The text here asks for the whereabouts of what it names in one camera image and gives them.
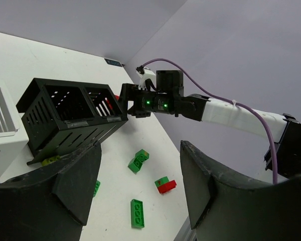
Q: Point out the blue label sticker right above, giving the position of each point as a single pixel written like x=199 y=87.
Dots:
x=113 y=62

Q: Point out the green square lego brick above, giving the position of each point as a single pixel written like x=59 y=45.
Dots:
x=97 y=185

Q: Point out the lime lego by black container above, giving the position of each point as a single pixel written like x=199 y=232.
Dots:
x=50 y=160

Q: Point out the green lego pair with yellow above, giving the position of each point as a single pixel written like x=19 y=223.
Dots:
x=136 y=163

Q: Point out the white two-compartment container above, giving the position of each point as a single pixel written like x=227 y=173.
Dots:
x=13 y=136

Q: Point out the black two-compartment container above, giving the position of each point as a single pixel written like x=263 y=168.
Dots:
x=61 y=116

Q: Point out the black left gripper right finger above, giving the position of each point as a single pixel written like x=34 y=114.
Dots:
x=224 y=204

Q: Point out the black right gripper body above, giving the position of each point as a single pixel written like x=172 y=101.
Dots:
x=167 y=97

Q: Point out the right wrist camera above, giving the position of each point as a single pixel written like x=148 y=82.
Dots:
x=147 y=78

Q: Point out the green long lego brick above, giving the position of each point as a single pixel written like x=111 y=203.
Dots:
x=137 y=215

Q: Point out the red and green lego stack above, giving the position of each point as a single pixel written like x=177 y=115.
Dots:
x=164 y=185

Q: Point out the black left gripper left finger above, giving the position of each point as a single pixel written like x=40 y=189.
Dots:
x=52 y=202

